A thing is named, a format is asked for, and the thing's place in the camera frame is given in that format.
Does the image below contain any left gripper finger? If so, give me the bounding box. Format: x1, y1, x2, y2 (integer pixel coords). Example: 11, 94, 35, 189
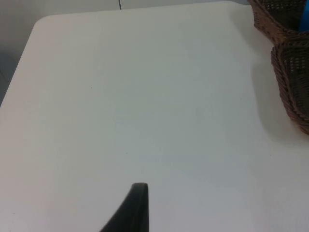
98, 182, 151, 232

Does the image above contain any blue cube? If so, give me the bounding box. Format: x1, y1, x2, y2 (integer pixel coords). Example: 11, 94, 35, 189
298, 4, 309, 32

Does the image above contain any dark brown wicker basket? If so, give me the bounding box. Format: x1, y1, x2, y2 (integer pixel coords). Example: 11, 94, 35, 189
247, 0, 309, 45
270, 40, 309, 136

